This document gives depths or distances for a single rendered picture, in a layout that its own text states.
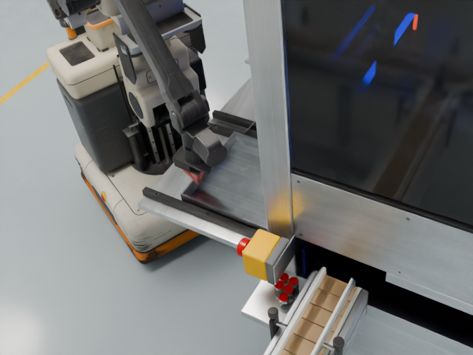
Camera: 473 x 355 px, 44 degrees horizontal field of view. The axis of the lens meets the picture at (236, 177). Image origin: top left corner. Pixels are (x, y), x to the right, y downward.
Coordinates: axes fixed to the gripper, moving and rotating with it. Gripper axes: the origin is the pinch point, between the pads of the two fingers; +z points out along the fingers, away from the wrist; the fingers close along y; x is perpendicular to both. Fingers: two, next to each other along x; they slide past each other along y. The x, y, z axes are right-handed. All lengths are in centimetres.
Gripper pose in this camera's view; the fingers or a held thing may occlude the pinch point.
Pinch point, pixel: (198, 180)
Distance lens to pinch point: 149.4
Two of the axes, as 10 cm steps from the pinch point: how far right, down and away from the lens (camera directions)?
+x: 5.0, -6.6, 5.6
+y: 8.6, 3.6, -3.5
